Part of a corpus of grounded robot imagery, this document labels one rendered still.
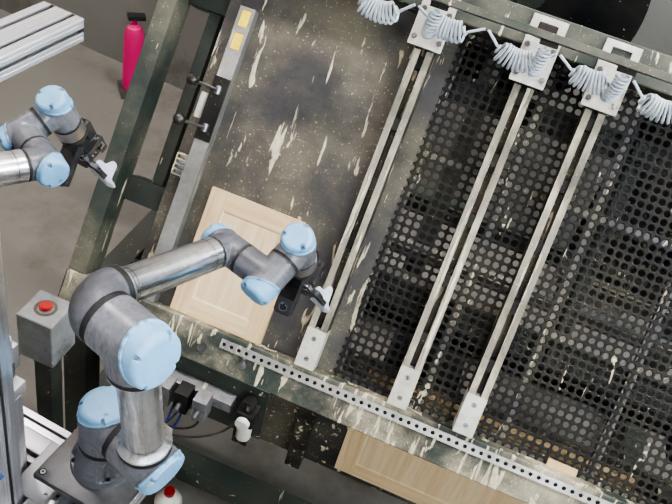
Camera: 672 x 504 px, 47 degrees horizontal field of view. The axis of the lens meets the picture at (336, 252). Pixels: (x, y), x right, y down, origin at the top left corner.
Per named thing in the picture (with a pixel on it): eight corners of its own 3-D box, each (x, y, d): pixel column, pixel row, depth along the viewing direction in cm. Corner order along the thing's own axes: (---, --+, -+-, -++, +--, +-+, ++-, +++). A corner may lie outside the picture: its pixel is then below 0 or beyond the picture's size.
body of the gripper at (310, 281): (326, 273, 195) (325, 253, 184) (310, 301, 192) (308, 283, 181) (300, 260, 196) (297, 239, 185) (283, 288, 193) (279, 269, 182)
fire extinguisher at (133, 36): (156, 92, 506) (161, 15, 472) (135, 105, 489) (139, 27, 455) (127, 79, 510) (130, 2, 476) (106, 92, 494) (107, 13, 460)
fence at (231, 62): (144, 295, 250) (138, 296, 246) (244, 8, 238) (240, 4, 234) (158, 301, 249) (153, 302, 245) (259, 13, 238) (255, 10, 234)
